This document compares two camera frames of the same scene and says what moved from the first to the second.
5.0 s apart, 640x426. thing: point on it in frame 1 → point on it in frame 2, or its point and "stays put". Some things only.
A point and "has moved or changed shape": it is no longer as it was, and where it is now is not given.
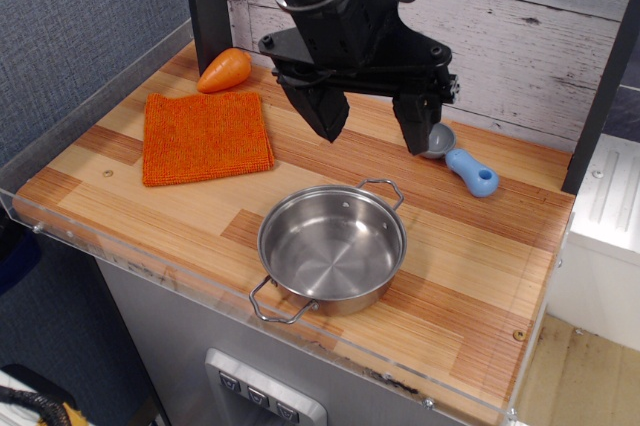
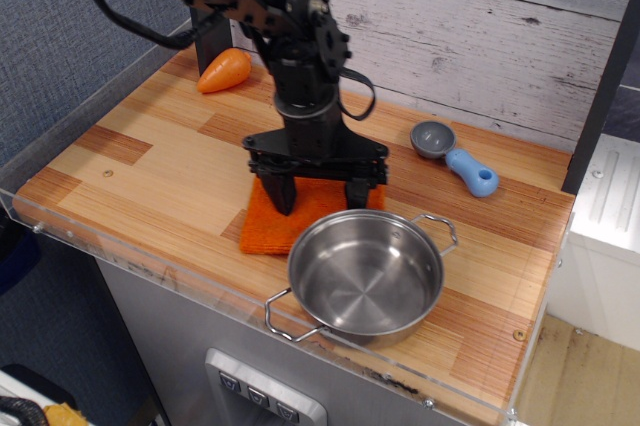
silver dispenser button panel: (241, 395) stays put
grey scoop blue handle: (481, 181) stays put
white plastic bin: (600, 287) stays put
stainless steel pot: (337, 248) has moved or changed shape
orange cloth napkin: (202, 135) → (269, 230)
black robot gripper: (356, 42) → (315, 144)
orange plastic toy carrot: (225, 69) stays put
